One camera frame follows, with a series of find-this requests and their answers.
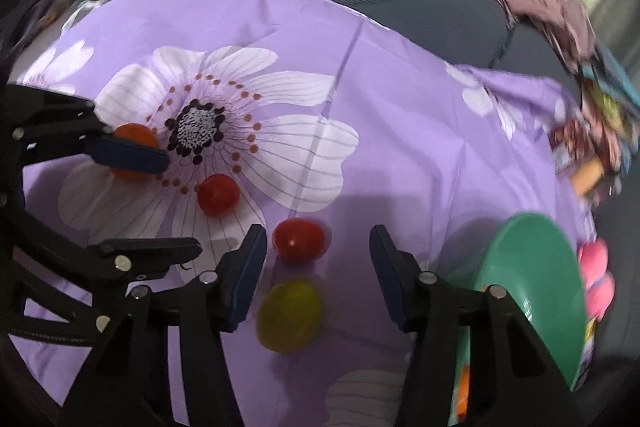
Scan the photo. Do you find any patterned snack packet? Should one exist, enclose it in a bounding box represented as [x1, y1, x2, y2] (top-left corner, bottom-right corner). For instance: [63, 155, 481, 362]
[550, 117, 601, 172]

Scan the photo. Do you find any pink plush toy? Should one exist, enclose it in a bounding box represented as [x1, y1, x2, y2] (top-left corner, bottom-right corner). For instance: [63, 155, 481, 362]
[577, 239, 616, 323]

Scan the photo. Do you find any green plastic bowl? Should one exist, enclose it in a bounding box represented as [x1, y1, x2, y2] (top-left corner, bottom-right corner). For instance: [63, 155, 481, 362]
[445, 213, 588, 425]

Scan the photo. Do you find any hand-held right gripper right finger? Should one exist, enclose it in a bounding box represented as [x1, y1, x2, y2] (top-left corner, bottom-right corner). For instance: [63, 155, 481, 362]
[369, 224, 586, 427]

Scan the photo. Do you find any large orange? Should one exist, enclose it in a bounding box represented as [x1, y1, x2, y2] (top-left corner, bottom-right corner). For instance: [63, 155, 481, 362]
[452, 362, 473, 423]

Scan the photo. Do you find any grey recliner sofa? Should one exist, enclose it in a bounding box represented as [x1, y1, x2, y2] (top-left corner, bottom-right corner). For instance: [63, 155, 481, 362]
[582, 177, 640, 403]

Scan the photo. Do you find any purple floral tablecloth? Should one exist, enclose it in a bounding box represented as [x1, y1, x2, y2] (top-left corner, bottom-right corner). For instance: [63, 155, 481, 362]
[10, 0, 598, 427]

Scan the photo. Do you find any pile of pink clothes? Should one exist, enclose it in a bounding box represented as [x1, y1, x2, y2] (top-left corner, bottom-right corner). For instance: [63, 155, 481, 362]
[430, 0, 598, 68]

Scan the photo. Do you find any small orange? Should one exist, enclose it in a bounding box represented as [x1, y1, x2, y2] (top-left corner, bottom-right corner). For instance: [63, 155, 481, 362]
[109, 123, 160, 182]

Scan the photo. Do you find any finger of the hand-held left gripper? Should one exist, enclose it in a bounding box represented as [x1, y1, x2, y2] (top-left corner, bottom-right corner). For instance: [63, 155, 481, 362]
[0, 84, 171, 178]
[0, 202, 203, 343]

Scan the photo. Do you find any red cherry tomato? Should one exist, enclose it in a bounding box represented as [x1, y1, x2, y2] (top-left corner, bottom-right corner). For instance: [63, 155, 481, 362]
[272, 218, 327, 264]
[196, 173, 241, 218]

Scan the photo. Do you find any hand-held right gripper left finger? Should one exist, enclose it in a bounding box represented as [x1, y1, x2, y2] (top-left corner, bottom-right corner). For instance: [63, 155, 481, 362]
[57, 223, 268, 427]

